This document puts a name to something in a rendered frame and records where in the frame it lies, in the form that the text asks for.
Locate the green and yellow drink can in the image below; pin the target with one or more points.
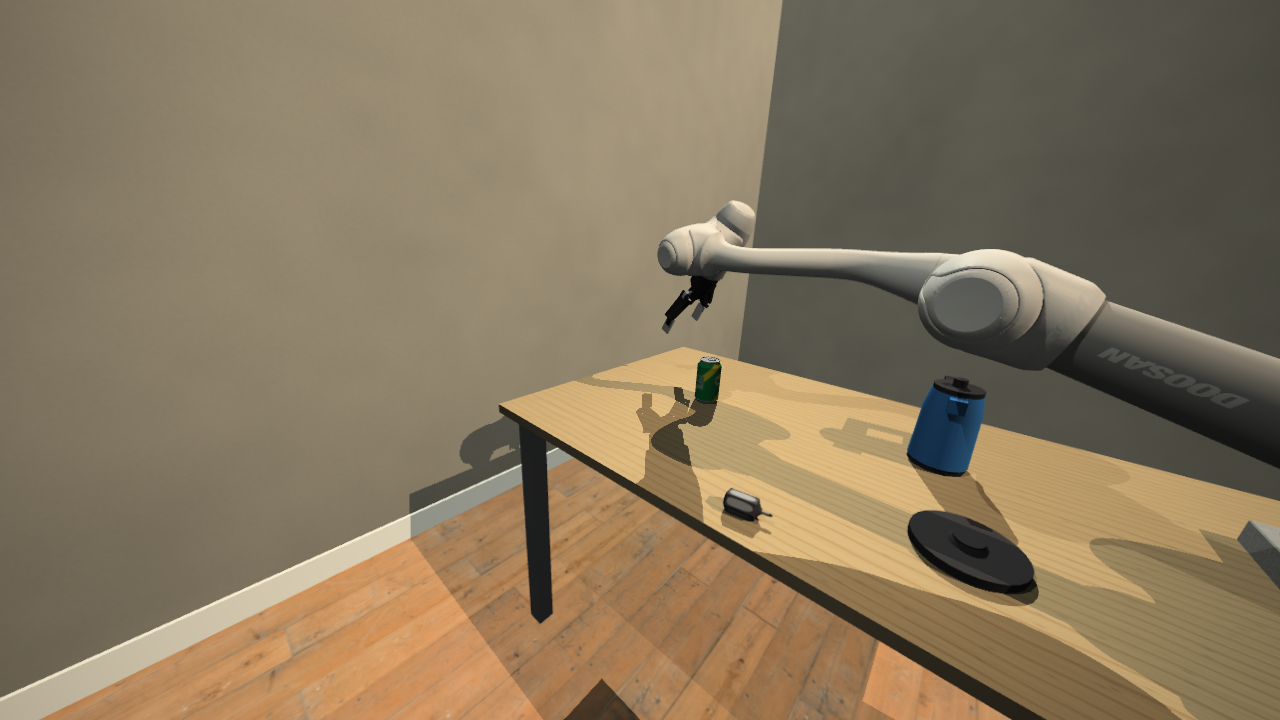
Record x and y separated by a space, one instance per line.
708 379

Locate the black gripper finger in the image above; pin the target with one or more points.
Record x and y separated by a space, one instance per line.
702 304
677 308

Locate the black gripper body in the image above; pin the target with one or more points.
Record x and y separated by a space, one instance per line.
699 283

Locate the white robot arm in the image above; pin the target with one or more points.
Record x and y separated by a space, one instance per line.
1029 315

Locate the black round disc with center stud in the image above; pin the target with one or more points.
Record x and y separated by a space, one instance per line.
957 545

